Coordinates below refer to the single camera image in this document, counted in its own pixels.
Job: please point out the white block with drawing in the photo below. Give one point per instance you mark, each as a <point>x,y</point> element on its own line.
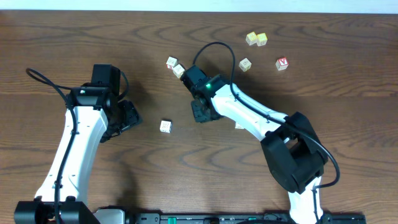
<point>238,126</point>

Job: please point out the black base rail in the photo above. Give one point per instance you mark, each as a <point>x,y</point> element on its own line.
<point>217,218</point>

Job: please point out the white block with red side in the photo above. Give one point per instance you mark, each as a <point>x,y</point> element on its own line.
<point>171,63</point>

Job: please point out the yellow block right of pair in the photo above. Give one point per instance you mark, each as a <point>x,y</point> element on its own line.
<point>261,39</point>

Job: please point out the white block with yellow side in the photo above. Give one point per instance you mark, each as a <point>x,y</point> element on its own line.
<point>178,70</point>

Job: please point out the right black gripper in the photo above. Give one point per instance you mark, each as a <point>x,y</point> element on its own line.
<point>199,115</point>

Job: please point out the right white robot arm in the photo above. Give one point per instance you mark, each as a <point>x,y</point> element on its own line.
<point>293,152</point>

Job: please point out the red letter block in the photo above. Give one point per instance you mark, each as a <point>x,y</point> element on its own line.
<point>281,63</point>

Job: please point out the cream block near top centre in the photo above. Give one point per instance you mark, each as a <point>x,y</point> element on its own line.
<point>245,64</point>

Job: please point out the yellow block of pair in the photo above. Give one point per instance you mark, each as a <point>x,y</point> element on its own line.
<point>251,38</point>
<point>261,39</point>

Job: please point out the yellow block left of pair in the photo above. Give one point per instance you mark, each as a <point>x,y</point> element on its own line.
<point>251,38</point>

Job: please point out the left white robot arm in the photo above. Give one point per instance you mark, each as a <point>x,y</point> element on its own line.
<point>94,116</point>

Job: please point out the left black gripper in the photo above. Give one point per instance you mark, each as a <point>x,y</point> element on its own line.
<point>125,118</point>

